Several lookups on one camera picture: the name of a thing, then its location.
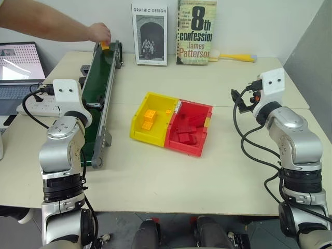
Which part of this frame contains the grey open laptop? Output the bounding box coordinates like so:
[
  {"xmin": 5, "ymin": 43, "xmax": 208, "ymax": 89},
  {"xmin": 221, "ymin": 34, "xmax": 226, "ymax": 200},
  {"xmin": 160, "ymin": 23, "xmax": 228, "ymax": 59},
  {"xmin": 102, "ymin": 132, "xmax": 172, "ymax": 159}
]
[{"xmin": 0, "ymin": 41, "xmax": 47, "ymax": 116}]

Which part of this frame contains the white box with black slot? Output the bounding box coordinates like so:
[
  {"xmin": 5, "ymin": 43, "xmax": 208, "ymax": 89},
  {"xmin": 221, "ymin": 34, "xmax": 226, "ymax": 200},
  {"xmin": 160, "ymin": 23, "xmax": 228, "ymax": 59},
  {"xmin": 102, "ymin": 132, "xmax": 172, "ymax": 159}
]
[{"xmin": 0, "ymin": 115, "xmax": 18, "ymax": 136}]

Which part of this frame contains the red plastic bin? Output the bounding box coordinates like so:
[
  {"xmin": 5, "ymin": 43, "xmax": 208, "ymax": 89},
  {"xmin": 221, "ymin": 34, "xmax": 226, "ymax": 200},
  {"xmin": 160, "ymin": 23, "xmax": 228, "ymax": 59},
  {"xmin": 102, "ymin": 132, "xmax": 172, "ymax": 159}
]
[{"xmin": 163, "ymin": 98, "xmax": 214, "ymax": 158}]

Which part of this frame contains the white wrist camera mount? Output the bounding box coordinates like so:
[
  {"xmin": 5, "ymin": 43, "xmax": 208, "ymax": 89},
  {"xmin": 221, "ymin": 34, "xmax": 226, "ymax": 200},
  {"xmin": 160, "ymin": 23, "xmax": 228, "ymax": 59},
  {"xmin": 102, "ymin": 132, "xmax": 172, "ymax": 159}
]
[
  {"xmin": 52, "ymin": 78, "xmax": 82, "ymax": 115},
  {"xmin": 253, "ymin": 67, "xmax": 286, "ymax": 117}
]

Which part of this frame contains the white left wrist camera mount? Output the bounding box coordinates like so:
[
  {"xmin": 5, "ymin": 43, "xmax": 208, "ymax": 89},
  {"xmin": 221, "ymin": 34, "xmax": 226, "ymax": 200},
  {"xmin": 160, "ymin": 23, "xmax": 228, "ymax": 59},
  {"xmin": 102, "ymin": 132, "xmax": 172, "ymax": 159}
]
[{"xmin": 52, "ymin": 78, "xmax": 82, "ymax": 115}]

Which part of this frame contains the dark rounded shape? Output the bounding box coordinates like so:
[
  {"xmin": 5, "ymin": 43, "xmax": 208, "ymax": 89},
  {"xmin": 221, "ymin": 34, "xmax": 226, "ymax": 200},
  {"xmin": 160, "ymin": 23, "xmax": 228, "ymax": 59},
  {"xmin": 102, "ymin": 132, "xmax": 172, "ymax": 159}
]
[
  {"xmin": 195, "ymin": 215, "xmax": 234, "ymax": 249},
  {"xmin": 130, "ymin": 218, "xmax": 162, "ymax": 249}
]

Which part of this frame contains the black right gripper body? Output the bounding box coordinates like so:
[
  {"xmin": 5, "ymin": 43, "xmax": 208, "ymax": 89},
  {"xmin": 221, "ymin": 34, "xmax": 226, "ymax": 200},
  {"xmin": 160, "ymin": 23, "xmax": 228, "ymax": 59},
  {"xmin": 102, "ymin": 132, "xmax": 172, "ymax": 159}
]
[{"xmin": 244, "ymin": 89, "xmax": 262, "ymax": 114}]

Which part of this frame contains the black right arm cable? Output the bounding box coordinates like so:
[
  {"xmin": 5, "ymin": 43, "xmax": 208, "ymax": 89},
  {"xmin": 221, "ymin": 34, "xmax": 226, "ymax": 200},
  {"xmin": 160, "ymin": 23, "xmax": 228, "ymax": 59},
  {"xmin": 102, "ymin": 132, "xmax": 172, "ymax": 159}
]
[{"xmin": 232, "ymin": 79, "xmax": 331, "ymax": 222}]

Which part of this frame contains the green conveyor belt grey frame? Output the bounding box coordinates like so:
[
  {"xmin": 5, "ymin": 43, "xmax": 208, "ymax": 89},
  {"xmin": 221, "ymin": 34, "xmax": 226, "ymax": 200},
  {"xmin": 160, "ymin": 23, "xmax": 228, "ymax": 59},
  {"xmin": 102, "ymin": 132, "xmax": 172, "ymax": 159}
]
[{"xmin": 77, "ymin": 40, "xmax": 124, "ymax": 170}]

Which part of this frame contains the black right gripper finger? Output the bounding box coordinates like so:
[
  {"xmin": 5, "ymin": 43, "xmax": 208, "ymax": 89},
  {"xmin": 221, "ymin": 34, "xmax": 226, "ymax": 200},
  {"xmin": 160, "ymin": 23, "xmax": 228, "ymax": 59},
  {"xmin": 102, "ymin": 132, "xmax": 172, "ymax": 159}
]
[
  {"xmin": 231, "ymin": 89, "xmax": 243, "ymax": 105},
  {"xmin": 238, "ymin": 102, "xmax": 254, "ymax": 114}
]

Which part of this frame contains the red toy brick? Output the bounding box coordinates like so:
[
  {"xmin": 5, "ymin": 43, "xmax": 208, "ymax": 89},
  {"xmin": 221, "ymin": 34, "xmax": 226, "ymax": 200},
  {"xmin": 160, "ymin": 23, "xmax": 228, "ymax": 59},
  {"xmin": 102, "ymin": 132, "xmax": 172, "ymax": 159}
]
[
  {"xmin": 176, "ymin": 123, "xmax": 198, "ymax": 134},
  {"xmin": 178, "ymin": 132, "xmax": 199, "ymax": 144}
]

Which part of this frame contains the yellow handled dish brush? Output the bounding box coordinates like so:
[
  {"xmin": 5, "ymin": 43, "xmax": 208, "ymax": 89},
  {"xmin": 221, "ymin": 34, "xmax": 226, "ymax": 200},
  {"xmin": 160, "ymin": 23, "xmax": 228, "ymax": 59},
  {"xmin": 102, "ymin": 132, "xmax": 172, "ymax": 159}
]
[{"xmin": 209, "ymin": 50, "xmax": 258, "ymax": 64}]

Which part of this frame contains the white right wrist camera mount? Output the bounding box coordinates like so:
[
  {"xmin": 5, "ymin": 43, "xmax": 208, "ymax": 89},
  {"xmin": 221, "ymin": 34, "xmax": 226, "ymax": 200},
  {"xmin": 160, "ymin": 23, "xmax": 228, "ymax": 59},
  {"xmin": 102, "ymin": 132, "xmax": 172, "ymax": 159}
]
[{"xmin": 253, "ymin": 67, "xmax": 286, "ymax": 117}]

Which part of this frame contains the person's bare hand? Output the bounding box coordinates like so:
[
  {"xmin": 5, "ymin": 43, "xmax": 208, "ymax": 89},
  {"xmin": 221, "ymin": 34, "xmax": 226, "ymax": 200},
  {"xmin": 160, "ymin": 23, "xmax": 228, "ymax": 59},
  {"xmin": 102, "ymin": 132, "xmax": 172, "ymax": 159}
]
[{"xmin": 88, "ymin": 22, "xmax": 113, "ymax": 44}]

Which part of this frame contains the yellow plastic bin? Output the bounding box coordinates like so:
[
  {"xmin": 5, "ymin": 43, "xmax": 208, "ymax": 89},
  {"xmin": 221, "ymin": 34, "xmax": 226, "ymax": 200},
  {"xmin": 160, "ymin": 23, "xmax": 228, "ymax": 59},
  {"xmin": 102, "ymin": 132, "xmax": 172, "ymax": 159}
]
[{"xmin": 129, "ymin": 91, "xmax": 181, "ymax": 149}]

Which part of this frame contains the white graphic design book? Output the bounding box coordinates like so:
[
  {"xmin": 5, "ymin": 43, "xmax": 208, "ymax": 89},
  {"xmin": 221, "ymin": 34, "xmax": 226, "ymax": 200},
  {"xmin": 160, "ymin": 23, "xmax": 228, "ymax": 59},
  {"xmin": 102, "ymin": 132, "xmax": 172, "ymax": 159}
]
[{"xmin": 131, "ymin": 3, "xmax": 169, "ymax": 66}]

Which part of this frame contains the white power strip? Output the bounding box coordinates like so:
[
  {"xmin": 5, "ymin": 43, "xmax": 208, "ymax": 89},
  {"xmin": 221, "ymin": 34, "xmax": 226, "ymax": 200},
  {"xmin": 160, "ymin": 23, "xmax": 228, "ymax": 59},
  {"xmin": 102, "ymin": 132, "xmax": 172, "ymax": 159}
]
[{"xmin": 16, "ymin": 95, "xmax": 62, "ymax": 118}]

